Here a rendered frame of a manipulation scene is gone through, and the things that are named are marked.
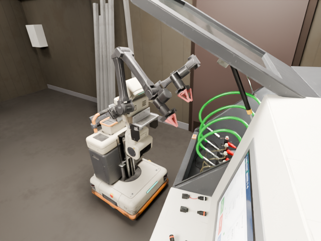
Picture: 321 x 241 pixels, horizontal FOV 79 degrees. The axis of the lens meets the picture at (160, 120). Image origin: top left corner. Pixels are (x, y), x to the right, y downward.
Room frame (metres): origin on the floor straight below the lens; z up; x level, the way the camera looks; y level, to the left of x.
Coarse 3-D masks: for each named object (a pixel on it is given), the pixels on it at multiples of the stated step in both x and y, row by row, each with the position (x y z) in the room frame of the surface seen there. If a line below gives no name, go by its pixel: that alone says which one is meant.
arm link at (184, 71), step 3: (183, 66) 1.22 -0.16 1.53; (186, 66) 1.24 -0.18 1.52; (180, 69) 1.22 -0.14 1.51; (183, 69) 1.20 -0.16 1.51; (186, 69) 1.20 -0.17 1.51; (180, 72) 1.20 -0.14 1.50; (183, 72) 1.20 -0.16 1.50; (186, 72) 1.20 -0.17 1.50; (189, 72) 1.20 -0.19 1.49; (183, 75) 1.20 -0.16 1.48
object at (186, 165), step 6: (198, 132) 1.37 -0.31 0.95; (192, 144) 1.20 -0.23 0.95; (192, 150) 1.13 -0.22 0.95; (186, 156) 1.07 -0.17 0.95; (192, 156) 1.14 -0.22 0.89; (186, 162) 1.01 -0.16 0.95; (180, 168) 0.95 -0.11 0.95; (186, 168) 0.95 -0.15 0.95; (180, 174) 0.90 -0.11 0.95; (186, 174) 0.97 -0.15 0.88; (180, 180) 0.85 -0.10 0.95
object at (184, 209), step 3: (183, 207) 0.63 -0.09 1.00; (186, 207) 0.63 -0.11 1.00; (180, 210) 0.62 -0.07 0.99; (183, 210) 0.61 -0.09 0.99; (186, 210) 0.61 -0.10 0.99; (189, 210) 0.62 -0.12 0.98; (192, 210) 0.62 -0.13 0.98; (198, 213) 0.60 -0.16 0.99; (201, 213) 0.59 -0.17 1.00; (204, 213) 0.59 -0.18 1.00
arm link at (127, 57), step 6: (120, 54) 1.31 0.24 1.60; (126, 54) 1.32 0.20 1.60; (132, 54) 1.37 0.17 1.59; (126, 60) 1.31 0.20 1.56; (132, 60) 1.29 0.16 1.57; (132, 66) 1.26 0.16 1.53; (138, 66) 1.25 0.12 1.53; (132, 72) 1.25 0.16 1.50; (138, 72) 1.21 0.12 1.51; (138, 78) 1.20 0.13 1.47; (144, 78) 1.17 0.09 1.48; (144, 84) 1.14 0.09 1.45; (150, 84) 1.14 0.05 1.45; (144, 90) 1.13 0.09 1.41; (150, 90) 1.10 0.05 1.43; (156, 90) 1.12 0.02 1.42
